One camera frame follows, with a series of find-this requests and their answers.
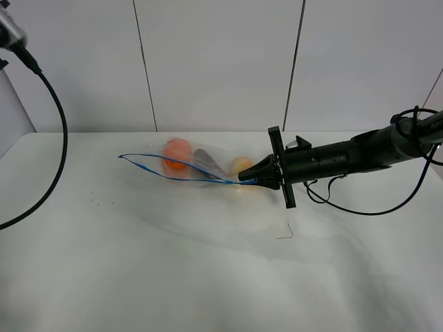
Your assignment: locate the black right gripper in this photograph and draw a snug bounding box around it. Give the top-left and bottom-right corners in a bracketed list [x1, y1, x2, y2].
[239, 126, 311, 208]

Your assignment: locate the clear zip bag blue seal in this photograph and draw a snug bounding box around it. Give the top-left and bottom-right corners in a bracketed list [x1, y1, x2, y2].
[119, 137, 255, 187]

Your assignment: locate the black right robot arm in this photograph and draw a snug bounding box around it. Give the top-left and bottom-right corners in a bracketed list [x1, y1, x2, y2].
[238, 107, 442, 208]

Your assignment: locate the yellow lemon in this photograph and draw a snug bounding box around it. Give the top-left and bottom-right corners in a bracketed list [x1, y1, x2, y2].
[230, 156, 254, 176]

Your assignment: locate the purple eggplant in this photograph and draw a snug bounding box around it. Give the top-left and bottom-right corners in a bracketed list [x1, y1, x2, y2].
[192, 149, 227, 180]

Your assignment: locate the orange fruit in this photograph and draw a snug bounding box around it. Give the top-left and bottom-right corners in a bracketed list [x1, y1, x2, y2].
[161, 138, 193, 179]

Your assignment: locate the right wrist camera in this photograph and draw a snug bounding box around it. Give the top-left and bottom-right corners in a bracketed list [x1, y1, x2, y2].
[285, 136, 311, 151]

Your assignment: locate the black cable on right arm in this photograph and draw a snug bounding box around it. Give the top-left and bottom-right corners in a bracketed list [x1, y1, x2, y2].
[303, 106, 441, 215]

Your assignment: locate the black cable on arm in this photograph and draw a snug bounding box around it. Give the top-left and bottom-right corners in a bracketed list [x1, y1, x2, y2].
[303, 106, 441, 215]
[0, 46, 69, 231]

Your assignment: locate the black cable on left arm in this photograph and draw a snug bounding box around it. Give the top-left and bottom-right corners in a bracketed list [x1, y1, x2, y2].
[0, 46, 69, 231]

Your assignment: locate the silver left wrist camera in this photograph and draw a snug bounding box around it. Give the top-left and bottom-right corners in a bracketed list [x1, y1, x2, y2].
[0, 6, 28, 50]

